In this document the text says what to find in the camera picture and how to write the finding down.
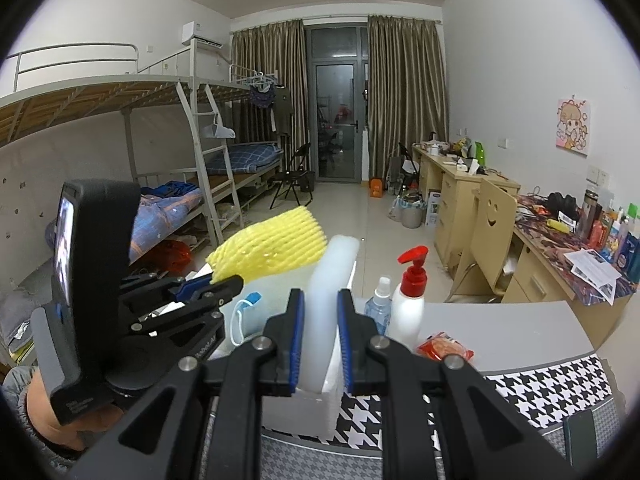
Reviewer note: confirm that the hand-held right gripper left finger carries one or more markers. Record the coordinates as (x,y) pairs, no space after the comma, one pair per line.
(297,340)

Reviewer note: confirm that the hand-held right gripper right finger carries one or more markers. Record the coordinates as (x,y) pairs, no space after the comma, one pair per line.
(345,340)

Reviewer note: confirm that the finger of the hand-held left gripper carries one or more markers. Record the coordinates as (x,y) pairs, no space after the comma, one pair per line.
(220,294)
(192,287)

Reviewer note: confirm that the white foam strip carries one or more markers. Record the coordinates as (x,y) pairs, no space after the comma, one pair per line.
(322,310)

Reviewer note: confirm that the yellow scrubbing sponge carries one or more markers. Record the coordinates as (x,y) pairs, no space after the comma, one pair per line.
(270,245)

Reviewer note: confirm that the white foam box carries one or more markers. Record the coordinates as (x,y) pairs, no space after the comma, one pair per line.
(310,415)

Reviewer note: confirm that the person's left hand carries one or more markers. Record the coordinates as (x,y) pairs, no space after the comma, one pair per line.
(55,435)

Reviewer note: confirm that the red plastic bag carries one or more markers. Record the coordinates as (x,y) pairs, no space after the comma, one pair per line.
(172,255)

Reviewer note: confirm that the clear spray bottle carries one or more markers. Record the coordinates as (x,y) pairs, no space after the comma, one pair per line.
(378,310)

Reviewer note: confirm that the white lotion pump bottle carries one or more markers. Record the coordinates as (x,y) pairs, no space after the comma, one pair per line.
(407,310)

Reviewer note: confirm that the blue and orange blanket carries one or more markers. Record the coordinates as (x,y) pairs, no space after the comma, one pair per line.
(155,220)

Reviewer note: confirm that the red snack packet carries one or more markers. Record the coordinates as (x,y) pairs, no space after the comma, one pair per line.
(445,347)

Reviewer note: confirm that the white bunk bed ladder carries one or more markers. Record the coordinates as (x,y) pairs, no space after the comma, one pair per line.
(210,180)

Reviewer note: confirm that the white metal bunk bed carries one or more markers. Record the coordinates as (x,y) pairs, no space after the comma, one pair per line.
(75,95)
(250,170)

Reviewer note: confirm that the black folding chair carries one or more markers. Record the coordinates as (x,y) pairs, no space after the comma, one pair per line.
(402,170)
(295,180)

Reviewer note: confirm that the grey bucket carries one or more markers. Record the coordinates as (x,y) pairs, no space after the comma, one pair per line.
(410,215)

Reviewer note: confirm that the blue plaid bedding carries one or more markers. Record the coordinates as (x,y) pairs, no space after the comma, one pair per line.
(245,155)

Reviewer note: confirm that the orange floor item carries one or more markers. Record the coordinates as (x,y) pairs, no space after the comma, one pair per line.
(376,187)

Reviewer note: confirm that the white carton box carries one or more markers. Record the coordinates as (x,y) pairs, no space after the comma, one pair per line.
(433,207)

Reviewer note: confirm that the white plastic hanger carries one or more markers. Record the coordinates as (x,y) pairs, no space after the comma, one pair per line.
(220,130)

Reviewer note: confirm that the plain wooden desk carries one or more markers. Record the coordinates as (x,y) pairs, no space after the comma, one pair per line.
(450,200)

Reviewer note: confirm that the wooden chair with smiley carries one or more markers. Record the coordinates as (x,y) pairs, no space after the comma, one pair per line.
(487,230)

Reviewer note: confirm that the hanging dark blue garment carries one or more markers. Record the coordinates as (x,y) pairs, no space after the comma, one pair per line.
(262,95)

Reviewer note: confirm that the wooden desk with patterned cover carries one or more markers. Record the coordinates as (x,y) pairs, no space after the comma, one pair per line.
(550,280)

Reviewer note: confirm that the brown curtain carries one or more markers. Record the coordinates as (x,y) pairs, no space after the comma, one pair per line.
(407,95)
(267,85)

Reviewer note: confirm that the glass balcony door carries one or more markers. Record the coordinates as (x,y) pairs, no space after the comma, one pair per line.
(335,110)

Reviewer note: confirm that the white clothes hangers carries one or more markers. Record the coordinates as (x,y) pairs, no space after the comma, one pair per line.
(252,77)

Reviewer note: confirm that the green plastic bottle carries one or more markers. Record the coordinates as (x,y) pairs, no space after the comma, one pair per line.
(479,152)

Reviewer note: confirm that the yellow tube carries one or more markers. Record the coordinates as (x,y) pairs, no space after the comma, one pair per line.
(559,225)

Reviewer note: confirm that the white air conditioner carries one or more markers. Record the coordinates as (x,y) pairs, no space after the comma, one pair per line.
(200,35)

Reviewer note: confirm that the black rounded item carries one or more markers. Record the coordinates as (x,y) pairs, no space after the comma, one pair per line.
(562,204)

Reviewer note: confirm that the printed paper sheets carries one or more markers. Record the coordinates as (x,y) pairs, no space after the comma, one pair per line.
(592,272)

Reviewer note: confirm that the dark smartphone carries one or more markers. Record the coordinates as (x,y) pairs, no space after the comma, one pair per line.
(582,440)

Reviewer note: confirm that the row of toiletry bottles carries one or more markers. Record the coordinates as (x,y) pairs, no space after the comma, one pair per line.
(615,240)

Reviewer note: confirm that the cartoon wall poster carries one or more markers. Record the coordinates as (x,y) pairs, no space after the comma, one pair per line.
(574,124)

